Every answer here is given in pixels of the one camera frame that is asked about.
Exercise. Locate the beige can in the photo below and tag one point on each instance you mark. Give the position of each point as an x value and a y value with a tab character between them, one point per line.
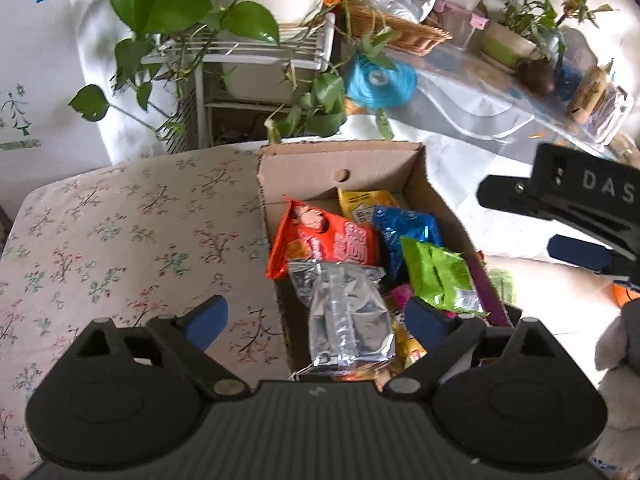
590	92

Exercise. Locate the orange-red snack packet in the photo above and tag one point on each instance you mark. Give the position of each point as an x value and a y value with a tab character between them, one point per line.
320	240

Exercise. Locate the grey round object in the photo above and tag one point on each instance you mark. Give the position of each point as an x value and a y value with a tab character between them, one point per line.
580	47

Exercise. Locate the clear container with pink lid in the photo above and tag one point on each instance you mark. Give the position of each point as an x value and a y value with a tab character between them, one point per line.
460	25

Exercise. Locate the green snack packet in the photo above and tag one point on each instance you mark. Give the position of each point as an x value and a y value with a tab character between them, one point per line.
435	275

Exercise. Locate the silver snack packet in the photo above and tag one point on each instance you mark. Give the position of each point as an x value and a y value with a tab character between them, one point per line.
345	315

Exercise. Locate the white chest freezer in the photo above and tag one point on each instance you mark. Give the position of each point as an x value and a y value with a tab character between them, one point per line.
60	60

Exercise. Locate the blue container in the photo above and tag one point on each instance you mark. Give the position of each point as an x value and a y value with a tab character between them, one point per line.
567	80

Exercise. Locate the green and white plant pot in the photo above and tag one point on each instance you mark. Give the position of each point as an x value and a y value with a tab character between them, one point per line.
507	45

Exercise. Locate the clear plastic bag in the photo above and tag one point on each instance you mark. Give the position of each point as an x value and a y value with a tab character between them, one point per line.
615	115

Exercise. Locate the white metal plant stand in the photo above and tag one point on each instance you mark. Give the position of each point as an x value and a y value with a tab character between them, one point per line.
260	52

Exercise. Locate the yellow waffle snack packet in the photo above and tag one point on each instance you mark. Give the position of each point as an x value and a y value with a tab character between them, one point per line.
365	205

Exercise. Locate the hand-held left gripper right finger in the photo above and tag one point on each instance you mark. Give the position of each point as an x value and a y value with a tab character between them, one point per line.
425	322

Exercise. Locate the brown round pot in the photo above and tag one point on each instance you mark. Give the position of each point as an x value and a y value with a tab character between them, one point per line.
537	77

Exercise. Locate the cardboard box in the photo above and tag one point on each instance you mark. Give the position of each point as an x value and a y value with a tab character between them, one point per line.
310	170

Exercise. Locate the pale green bag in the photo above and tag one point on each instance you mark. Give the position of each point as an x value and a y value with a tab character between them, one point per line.
502	285

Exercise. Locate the small green plant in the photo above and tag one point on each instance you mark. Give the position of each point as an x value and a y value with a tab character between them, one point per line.
540	20

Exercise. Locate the purple snack packet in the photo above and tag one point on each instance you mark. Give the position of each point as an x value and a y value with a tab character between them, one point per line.
482	285

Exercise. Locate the pale yellow snack packet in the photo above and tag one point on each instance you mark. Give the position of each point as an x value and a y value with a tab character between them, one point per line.
407	342

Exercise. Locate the white plush toy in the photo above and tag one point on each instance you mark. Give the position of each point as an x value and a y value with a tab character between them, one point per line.
617	370

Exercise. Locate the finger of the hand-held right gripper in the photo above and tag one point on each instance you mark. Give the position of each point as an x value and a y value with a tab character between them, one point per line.
505	192
580	252

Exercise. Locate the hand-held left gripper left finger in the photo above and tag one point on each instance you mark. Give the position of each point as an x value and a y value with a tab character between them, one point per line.
205	320

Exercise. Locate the pothos plant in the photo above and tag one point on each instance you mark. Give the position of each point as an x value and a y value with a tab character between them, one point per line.
165	5

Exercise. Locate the blue foil snack packet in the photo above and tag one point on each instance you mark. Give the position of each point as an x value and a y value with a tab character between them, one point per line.
405	227

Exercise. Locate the wicker basket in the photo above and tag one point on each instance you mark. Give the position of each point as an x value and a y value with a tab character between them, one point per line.
405	35

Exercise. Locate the pink snack packet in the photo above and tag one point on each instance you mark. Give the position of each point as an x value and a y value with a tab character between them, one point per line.
400	297

